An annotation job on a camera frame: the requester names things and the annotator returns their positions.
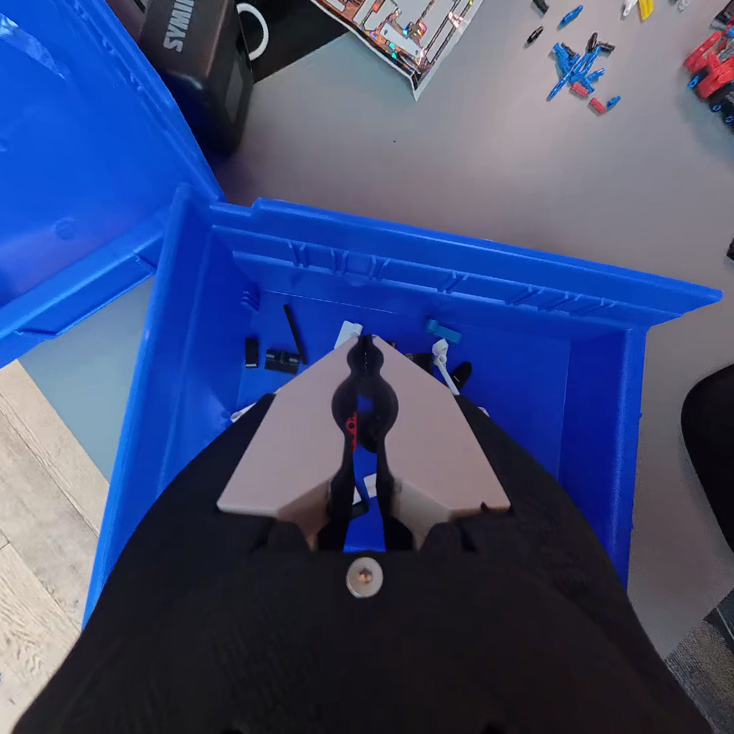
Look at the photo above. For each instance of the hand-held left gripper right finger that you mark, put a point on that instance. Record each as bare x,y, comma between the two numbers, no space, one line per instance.
447,453

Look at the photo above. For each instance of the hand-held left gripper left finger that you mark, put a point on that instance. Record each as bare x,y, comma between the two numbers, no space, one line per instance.
281,453

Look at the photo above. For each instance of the blue plastic bin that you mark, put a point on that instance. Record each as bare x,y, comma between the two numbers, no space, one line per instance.
516,378
86,143

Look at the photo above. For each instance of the red blue brick assembly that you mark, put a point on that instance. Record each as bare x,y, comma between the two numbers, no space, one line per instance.
711,63

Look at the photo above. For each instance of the grey desk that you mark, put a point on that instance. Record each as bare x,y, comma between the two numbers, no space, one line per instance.
459,172

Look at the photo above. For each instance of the small red brick piece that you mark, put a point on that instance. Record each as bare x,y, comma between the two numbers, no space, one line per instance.
351,427

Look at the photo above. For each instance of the wide black brick piece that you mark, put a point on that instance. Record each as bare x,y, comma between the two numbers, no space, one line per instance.
281,361

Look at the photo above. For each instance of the white connector piece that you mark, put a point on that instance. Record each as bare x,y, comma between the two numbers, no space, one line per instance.
440,351

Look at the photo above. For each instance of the small black brick piece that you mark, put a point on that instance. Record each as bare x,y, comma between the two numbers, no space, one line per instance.
252,352

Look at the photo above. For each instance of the long black axle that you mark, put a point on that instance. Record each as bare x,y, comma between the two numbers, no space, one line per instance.
293,335

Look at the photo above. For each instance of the blue brick piece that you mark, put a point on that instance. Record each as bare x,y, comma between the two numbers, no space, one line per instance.
438,328

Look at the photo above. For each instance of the white brick piece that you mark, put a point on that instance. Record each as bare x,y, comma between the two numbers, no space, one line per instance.
347,331

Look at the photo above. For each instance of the black rounded object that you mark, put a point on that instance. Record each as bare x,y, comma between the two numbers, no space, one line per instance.
714,441

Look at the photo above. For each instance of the small black box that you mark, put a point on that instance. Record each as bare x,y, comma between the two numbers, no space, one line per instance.
195,57

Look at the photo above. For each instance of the pile of blue pins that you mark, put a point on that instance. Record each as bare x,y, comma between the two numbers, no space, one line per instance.
573,66

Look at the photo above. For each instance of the holographic sticker sheet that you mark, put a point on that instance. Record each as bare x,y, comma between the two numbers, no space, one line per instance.
401,28

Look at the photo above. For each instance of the black pin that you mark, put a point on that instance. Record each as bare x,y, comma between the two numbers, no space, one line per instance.
534,35

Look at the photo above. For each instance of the single blue pin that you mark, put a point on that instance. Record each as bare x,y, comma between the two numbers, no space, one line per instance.
567,16

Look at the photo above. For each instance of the yellow brick piece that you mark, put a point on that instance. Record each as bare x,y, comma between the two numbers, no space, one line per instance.
645,8

